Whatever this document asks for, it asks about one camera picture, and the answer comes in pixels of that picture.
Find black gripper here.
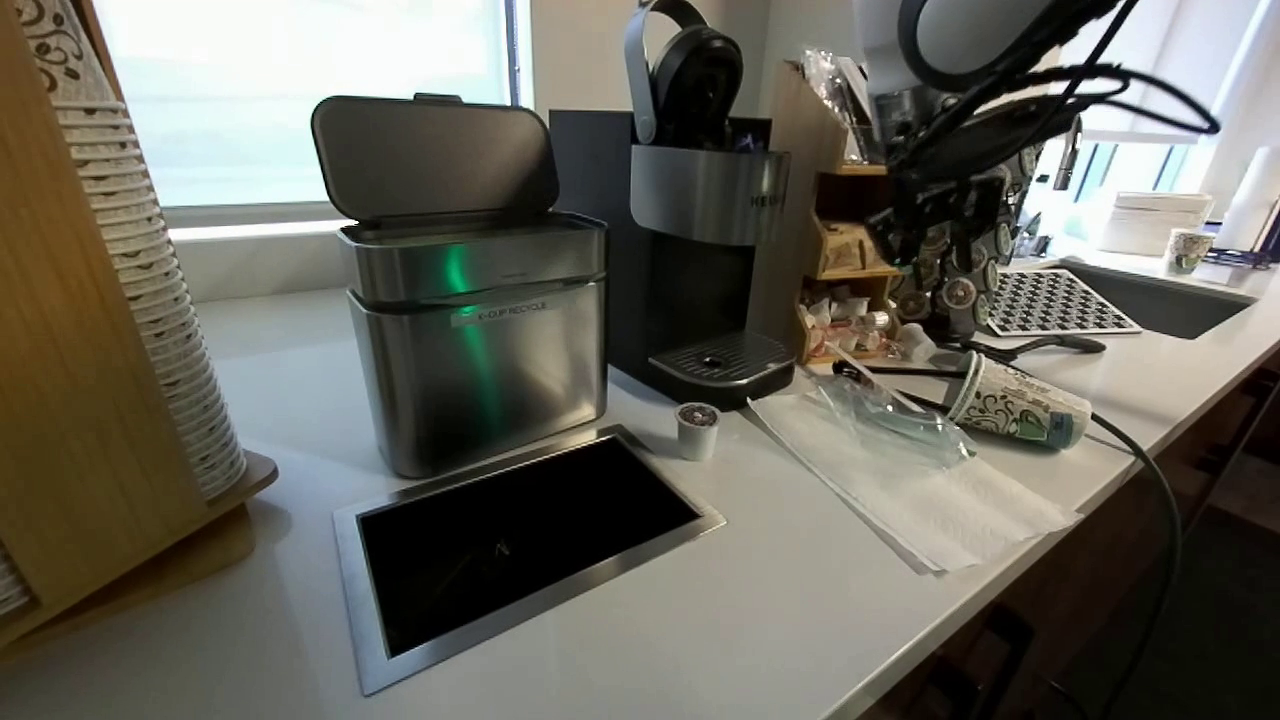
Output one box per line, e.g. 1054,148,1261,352
885,92,1063,344

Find black straw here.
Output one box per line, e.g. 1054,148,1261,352
833,355,966,385

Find green printed paper cup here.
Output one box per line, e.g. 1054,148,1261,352
938,349,1096,452

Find small printed paper cup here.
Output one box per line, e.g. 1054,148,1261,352
1162,222,1214,280

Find wooden cup dispenser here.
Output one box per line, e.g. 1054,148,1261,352
0,0,279,650

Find wooden condiment organizer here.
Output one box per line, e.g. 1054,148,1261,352
763,47,936,366

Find black white patterned tray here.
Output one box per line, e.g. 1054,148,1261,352
980,258,1149,339

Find clear plastic wrapper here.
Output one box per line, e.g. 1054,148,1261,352
815,366,980,467

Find steel sink basin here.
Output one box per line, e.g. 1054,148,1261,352
1051,253,1261,344

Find black silver coffee machine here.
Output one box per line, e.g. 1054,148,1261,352
548,0,804,411

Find loose white coffee pod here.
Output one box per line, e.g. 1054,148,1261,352
672,394,722,463

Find stainless steel lidded bin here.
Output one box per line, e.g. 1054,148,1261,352
308,86,610,481

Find steel framed counter chute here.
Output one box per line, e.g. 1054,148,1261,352
330,423,722,700

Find stacked white paper cups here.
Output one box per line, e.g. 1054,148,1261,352
12,0,253,502

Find dark power cable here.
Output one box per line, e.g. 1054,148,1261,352
890,385,1192,720

